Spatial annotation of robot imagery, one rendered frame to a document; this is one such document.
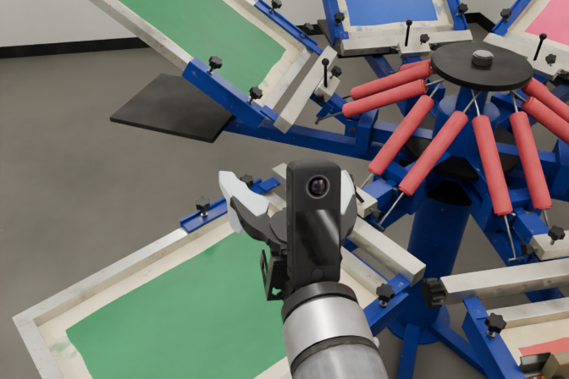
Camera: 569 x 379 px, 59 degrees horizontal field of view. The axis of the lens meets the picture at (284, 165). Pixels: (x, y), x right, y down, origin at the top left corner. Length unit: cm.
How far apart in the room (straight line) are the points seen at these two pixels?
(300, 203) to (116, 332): 99
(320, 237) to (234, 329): 89
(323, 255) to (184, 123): 162
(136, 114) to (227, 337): 112
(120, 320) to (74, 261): 157
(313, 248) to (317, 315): 6
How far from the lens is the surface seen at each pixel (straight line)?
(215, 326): 133
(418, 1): 251
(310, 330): 43
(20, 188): 355
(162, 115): 211
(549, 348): 143
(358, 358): 41
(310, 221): 45
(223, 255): 147
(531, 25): 251
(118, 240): 297
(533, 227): 158
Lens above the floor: 204
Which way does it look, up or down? 38 degrees down
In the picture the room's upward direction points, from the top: straight up
